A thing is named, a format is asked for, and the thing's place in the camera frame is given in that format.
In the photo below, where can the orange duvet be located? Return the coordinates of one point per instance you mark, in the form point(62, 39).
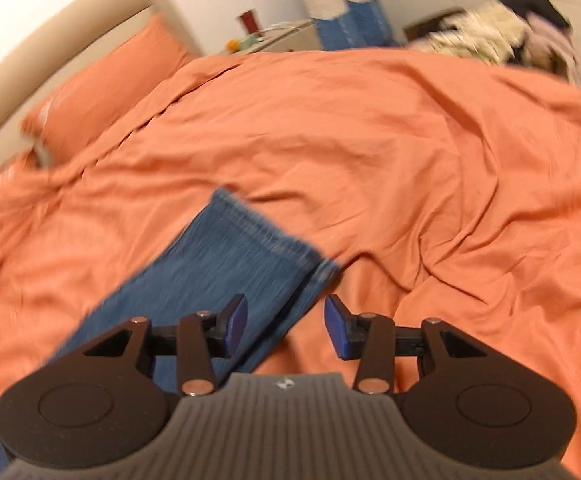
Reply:
point(370, 160)

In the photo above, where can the pile of clothes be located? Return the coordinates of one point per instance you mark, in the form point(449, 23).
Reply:
point(495, 30)

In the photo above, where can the small orange object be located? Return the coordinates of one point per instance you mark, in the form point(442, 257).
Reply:
point(234, 46)

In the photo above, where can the small green object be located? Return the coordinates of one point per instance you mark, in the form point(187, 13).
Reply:
point(251, 40)

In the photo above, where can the orange pillow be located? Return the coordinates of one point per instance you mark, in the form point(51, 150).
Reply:
point(105, 85)

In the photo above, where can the white and blue curtain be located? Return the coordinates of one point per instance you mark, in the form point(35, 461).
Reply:
point(340, 5)

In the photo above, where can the beige nightstand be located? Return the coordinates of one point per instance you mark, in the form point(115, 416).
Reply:
point(290, 37)

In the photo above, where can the red cup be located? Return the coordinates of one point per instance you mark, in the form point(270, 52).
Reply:
point(249, 22)

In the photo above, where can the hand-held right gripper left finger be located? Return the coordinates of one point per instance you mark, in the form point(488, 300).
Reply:
point(235, 325)

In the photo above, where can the blue denim pants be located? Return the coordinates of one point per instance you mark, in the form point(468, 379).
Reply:
point(210, 270)

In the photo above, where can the beige upholstered bed headboard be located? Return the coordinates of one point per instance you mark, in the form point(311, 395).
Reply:
point(30, 45)

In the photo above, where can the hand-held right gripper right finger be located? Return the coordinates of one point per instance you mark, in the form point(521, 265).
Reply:
point(338, 327)

